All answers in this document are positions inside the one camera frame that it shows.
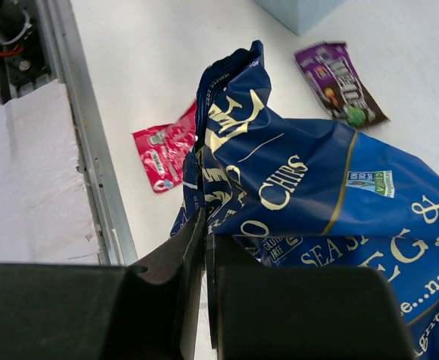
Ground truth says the purple Skittles packet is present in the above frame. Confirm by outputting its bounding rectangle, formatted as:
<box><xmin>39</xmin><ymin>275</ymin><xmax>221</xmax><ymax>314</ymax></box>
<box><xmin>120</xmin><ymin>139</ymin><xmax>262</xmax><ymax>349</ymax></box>
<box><xmin>294</xmin><ymin>41</ymin><xmax>389</xmax><ymax>129</ymax></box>

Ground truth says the red pink candy packet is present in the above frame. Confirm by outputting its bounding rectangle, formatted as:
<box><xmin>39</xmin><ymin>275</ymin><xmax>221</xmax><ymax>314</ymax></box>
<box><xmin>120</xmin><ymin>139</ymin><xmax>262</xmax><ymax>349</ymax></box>
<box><xmin>133</xmin><ymin>102</ymin><xmax>197</xmax><ymax>194</ymax></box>

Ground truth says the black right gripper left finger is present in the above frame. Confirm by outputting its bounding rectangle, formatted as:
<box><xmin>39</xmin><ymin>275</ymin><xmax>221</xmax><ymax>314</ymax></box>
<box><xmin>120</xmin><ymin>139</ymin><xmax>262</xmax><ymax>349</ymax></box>
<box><xmin>101</xmin><ymin>209</ymin><xmax>206</xmax><ymax>359</ymax></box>

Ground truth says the aluminium front frame rail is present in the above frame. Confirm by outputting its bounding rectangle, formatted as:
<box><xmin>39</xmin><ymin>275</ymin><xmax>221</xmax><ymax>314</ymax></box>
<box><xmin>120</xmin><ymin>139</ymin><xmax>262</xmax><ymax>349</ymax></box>
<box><xmin>35</xmin><ymin>1</ymin><xmax>138</xmax><ymax>266</ymax></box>

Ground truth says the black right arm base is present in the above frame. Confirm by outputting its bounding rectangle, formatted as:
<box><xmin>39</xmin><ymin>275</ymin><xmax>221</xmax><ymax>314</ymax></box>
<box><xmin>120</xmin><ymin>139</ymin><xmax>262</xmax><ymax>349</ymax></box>
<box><xmin>0</xmin><ymin>0</ymin><xmax>53</xmax><ymax>104</ymax></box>

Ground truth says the blue snack bag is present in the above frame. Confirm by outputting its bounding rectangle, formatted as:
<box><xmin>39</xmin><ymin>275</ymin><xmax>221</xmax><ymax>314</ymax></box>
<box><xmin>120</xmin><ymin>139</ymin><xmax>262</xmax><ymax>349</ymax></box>
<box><xmin>172</xmin><ymin>41</ymin><xmax>439</xmax><ymax>359</ymax></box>

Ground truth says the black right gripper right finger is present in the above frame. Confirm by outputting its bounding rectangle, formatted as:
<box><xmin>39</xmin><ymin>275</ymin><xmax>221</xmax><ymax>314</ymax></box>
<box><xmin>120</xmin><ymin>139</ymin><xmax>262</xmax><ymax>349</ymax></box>
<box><xmin>206</xmin><ymin>235</ymin><xmax>279</xmax><ymax>359</ymax></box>

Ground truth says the light blue paper bag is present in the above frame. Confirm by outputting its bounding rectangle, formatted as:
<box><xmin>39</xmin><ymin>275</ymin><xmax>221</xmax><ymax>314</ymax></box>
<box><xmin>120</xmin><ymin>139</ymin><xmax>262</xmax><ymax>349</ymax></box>
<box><xmin>255</xmin><ymin>0</ymin><xmax>344</xmax><ymax>36</ymax></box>

